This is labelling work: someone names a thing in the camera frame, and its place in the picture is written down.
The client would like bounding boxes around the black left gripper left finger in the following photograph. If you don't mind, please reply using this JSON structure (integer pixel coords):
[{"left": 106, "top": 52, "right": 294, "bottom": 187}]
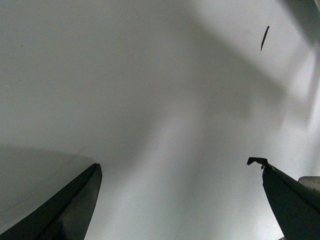
[{"left": 0, "top": 163, "right": 103, "bottom": 240}]

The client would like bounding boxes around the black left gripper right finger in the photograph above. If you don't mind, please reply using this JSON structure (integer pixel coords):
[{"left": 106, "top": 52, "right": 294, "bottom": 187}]
[{"left": 247, "top": 157, "right": 320, "bottom": 240}]

